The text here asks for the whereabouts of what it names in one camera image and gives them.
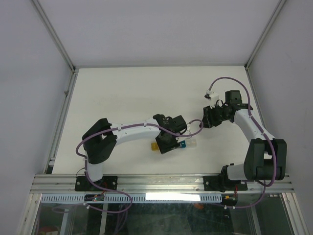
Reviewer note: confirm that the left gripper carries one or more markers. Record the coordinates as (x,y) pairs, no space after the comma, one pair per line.
(164,149)

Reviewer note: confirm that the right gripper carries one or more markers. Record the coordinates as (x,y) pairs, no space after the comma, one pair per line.
(208,120)

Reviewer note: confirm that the weekly pill organizer strip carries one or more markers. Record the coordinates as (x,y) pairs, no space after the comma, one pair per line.
(188,143)

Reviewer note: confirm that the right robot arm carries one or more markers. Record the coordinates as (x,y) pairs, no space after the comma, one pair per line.
(265,160)

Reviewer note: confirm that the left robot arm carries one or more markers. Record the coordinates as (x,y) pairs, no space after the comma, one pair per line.
(100,140)

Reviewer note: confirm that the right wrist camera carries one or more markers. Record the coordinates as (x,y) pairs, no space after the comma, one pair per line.
(212,97)

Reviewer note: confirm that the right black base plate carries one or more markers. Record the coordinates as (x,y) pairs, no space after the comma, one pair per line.
(222,184)

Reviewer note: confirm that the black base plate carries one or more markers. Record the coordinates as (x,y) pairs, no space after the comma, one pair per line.
(222,184)
(83,184)

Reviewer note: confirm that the slotted cable duct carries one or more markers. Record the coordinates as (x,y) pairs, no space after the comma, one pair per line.
(139,198)

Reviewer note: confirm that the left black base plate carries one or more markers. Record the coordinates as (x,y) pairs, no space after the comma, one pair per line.
(83,184)

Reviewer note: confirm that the aluminium mounting rail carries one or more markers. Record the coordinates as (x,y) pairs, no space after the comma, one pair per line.
(129,183)

